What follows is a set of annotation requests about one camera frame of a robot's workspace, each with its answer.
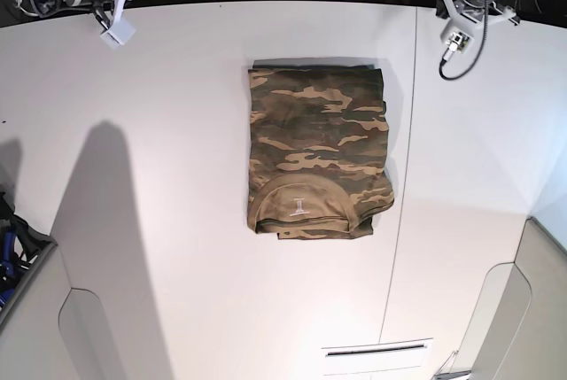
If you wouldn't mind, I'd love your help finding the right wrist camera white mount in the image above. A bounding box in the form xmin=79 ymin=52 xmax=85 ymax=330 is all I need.
xmin=100 ymin=0 xmax=136 ymax=50

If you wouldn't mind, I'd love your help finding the blue items bin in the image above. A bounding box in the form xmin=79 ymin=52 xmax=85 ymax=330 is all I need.
xmin=1 ymin=190 xmax=55 ymax=309

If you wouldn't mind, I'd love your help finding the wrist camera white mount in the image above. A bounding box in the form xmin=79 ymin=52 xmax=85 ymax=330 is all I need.
xmin=440 ymin=11 xmax=519 ymax=65
xmin=100 ymin=0 xmax=136 ymax=50

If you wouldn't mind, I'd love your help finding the black camera cable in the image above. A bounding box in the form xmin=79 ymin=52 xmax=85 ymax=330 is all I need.
xmin=438 ymin=0 xmax=493 ymax=81

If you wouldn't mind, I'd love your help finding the camouflage T-shirt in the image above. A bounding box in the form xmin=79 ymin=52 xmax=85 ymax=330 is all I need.
xmin=247 ymin=66 xmax=395 ymax=240

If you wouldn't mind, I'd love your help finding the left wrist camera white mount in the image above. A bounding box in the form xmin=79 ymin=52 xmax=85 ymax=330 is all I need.
xmin=440 ymin=11 xmax=519 ymax=65

